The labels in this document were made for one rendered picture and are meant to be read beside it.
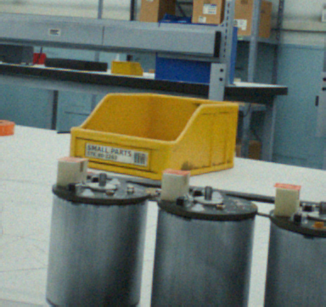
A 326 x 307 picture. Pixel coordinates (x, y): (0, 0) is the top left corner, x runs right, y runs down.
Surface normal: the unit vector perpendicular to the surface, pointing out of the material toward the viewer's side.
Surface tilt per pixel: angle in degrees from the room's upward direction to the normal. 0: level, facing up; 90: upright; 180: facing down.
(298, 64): 90
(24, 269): 0
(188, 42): 90
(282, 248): 90
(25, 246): 0
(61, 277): 90
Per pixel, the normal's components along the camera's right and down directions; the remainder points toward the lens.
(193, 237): -0.22, 0.04
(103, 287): 0.30, 0.08
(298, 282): -0.54, 0.00
